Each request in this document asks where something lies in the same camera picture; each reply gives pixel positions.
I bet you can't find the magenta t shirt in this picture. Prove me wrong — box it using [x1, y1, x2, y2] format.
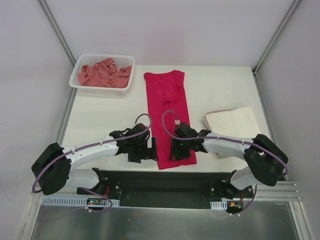
[143, 70, 197, 170]

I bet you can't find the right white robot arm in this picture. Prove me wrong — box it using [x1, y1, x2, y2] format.
[171, 121, 289, 200]

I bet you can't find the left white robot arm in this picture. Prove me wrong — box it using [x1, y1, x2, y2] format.
[31, 123, 158, 196]

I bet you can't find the folded white t shirt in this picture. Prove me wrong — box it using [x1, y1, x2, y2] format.
[203, 106, 261, 160]

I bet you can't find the white plastic basket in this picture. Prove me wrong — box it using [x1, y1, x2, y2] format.
[69, 53, 136, 96]

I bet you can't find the salmon pink t shirt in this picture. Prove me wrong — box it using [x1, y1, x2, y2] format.
[77, 58, 132, 89]

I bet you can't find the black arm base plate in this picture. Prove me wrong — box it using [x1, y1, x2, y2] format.
[74, 168, 253, 208]

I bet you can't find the right white cable duct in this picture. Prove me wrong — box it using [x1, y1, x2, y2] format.
[210, 200, 228, 211]

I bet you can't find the white cable duct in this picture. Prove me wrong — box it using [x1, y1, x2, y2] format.
[42, 196, 110, 208]
[210, 200, 228, 211]

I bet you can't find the left white cable duct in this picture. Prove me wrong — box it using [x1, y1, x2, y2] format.
[42, 196, 110, 208]

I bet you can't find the right corner aluminium post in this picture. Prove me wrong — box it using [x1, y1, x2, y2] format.
[251, 0, 303, 73]

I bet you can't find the corner aluminium post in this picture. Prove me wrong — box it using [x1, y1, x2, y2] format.
[251, 0, 303, 73]
[37, 0, 76, 66]

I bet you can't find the aluminium front rail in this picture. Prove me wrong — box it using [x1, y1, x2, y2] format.
[29, 174, 302, 202]

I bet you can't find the left corner aluminium post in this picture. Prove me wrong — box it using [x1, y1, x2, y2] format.
[37, 0, 76, 66]

